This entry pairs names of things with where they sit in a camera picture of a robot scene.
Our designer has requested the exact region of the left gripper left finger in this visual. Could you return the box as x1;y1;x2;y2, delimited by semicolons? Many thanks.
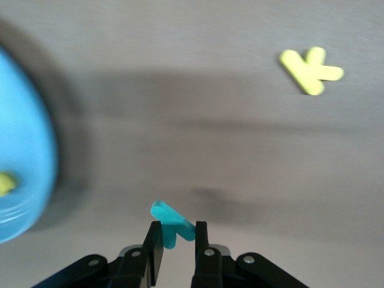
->
29;220;166;288

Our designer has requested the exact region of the blue plate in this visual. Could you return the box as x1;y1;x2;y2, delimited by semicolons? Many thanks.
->
0;44;59;244

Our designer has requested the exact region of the yellow letter s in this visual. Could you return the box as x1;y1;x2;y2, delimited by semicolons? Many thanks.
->
0;172;17;196

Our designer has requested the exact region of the teal letter y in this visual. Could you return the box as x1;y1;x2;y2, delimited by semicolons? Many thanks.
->
149;200;197;250

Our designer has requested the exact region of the yellow letter k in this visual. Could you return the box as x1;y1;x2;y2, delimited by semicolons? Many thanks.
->
278;46;344;97

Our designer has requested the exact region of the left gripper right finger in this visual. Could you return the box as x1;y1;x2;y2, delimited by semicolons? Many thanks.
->
190;221;310;288

